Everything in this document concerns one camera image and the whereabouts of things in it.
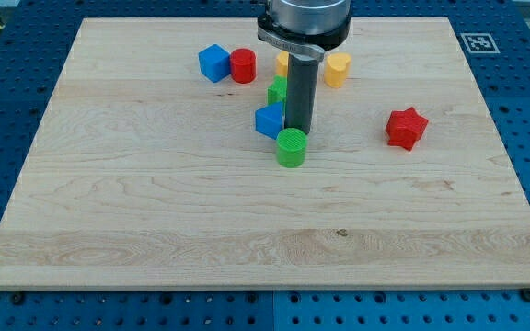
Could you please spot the red star block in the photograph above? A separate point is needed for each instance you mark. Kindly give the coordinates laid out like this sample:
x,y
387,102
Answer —
x,y
405,127

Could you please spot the green star block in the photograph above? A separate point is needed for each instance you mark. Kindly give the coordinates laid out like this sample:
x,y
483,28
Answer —
x,y
277,90

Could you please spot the green cylinder block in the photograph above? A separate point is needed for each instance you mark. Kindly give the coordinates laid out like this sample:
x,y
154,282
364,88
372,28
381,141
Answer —
x,y
291,144

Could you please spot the blue wedge block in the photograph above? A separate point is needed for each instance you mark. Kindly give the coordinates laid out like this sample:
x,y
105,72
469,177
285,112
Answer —
x,y
269,120

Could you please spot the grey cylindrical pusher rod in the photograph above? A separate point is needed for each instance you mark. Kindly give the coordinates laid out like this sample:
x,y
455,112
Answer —
x,y
301,91

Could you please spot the yellow block behind rod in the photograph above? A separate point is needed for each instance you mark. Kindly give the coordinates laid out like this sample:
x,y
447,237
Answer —
x,y
281,63

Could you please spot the red cylinder block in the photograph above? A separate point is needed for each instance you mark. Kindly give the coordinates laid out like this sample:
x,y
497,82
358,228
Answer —
x,y
243,65

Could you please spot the blue cube block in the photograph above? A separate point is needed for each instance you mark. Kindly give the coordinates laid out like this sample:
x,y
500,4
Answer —
x,y
214,63

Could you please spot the wooden board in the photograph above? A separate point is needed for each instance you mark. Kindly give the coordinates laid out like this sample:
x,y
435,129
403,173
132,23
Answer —
x,y
144,175

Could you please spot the yellow heart block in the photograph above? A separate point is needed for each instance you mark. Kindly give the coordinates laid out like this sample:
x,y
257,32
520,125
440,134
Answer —
x,y
337,67

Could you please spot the white fiducial marker tag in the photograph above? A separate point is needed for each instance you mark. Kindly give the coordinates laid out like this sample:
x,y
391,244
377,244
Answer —
x,y
479,43

